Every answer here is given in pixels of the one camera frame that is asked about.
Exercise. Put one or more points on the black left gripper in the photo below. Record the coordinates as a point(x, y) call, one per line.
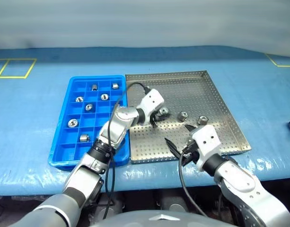
point(155, 116)

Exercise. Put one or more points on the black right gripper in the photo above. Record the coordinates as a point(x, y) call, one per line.
point(191, 147)

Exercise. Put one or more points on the small metal roller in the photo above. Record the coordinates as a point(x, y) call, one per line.
point(84, 138)
point(182, 116)
point(72, 123)
point(115, 86)
point(94, 87)
point(104, 97)
point(79, 99)
point(202, 119)
point(88, 107)
point(165, 110)

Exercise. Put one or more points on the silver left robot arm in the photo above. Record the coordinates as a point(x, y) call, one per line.
point(118, 125)

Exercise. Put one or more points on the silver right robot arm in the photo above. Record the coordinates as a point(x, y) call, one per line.
point(241, 182)

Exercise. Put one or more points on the perforated steel tray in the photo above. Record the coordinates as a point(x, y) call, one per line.
point(194, 94)

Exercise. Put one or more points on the blue plastic compartment tray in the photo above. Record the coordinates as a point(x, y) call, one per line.
point(64, 151)

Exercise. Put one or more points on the grey rounded shape under table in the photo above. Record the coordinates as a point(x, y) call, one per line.
point(104, 208)
point(173, 204)

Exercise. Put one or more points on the grey robot torso with logo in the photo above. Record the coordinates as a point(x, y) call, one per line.
point(159, 220)

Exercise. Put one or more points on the blue plastic table cover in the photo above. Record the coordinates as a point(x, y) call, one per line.
point(28, 118)

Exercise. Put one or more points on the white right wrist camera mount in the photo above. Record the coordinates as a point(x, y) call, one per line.
point(206, 139)

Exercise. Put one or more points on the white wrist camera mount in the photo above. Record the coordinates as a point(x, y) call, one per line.
point(152, 98)
point(206, 139)

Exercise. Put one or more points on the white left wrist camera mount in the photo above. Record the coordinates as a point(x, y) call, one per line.
point(152, 98)

